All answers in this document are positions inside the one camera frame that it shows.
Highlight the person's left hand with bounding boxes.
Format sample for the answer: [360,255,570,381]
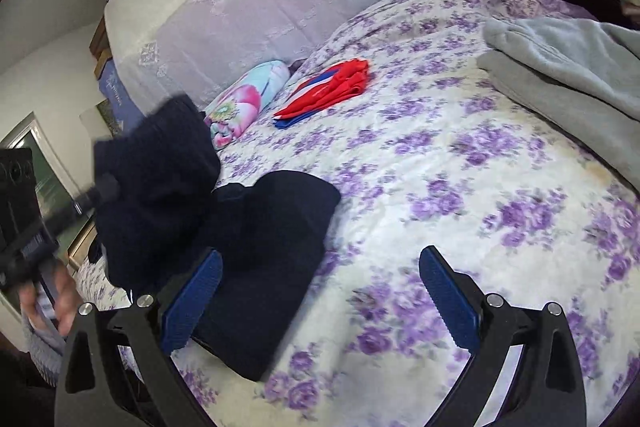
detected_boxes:
[18,261,84,337]

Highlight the navy blue pants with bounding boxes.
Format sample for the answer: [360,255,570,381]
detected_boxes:
[93,95,341,381]

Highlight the window with white frame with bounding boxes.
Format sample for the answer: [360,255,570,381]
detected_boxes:
[1,112,92,262]

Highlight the red white blue garment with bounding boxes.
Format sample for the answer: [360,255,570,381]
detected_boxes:
[272,58,369,129]

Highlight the grey fleece blanket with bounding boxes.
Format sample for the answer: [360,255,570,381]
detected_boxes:
[477,17,639,188]

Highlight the folded pastel floral cloth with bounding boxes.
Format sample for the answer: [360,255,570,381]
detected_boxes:
[204,61,291,150]

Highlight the blue picture on wall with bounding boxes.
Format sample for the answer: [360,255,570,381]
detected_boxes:
[98,57,144,135]

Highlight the left forearm grey knit sleeve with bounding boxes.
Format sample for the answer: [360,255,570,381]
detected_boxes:
[22,312,66,387]

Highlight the purple floral bedspread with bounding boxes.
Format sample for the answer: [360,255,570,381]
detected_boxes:
[74,0,640,427]

